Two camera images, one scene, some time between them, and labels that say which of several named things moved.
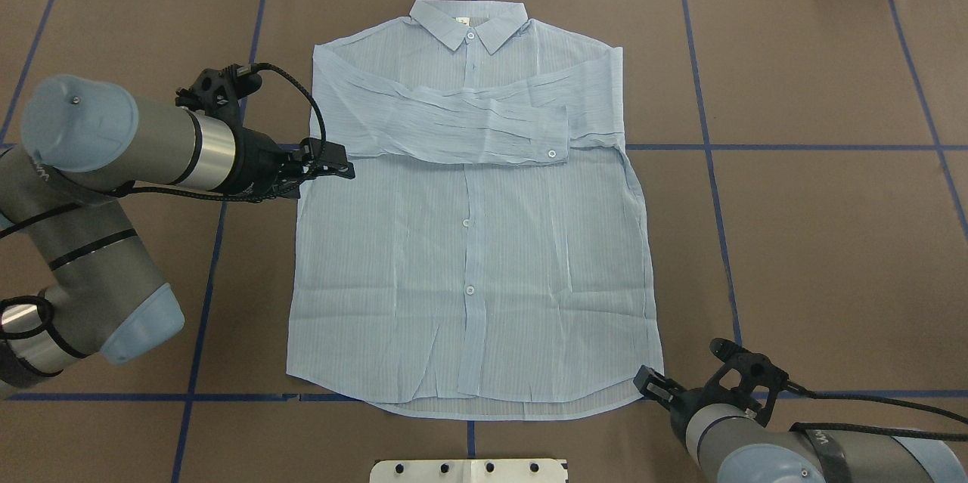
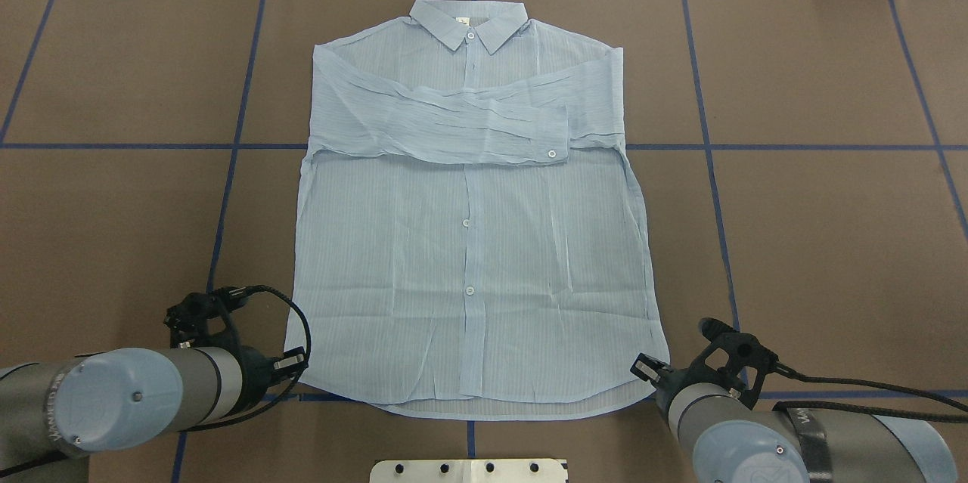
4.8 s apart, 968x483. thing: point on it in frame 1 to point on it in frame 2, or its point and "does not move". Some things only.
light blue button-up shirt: (490, 257) does not move
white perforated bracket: (469, 471) does not move
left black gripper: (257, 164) to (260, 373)
